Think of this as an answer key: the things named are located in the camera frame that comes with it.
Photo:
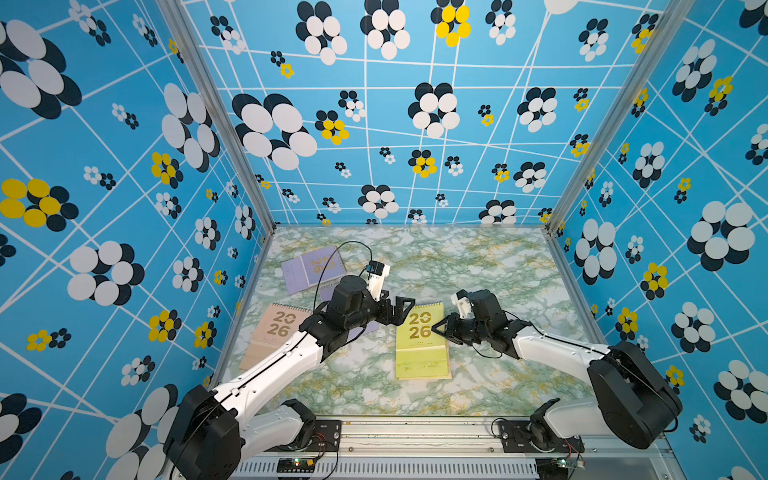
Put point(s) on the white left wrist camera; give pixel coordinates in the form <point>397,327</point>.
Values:
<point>378,272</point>

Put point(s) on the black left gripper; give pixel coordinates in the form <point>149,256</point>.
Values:
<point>399,315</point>

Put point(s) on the green circuit board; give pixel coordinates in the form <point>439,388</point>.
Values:
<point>296,465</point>
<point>558,469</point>

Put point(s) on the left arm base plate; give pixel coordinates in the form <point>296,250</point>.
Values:
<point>316,436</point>

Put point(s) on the aluminium corner post left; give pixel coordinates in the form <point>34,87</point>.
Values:
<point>181,30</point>

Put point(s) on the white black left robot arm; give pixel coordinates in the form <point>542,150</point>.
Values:
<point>214,430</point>

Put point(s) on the purple calendar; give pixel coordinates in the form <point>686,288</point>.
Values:
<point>312,268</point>
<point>326,293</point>

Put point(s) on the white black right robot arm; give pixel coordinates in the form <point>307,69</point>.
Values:
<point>631,400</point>

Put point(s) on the green calendar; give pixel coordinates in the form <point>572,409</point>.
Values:
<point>415,335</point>

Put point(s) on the right green circuit board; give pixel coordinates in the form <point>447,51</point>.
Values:
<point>558,469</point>

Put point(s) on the left green circuit board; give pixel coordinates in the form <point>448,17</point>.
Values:
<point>296,465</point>

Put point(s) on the aluminium front rail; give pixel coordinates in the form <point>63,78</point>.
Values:
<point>454,448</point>

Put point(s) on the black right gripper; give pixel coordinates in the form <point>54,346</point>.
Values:
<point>450,331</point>

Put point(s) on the aluminium corner post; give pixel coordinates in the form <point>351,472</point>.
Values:
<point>670,22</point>
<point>181,30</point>

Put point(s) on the aluminium corner post right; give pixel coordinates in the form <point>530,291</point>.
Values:
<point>670,22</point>

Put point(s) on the pink calendar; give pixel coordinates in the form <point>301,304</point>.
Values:
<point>277,325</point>
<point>422,366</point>

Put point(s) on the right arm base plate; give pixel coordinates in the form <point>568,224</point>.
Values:
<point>518,436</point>

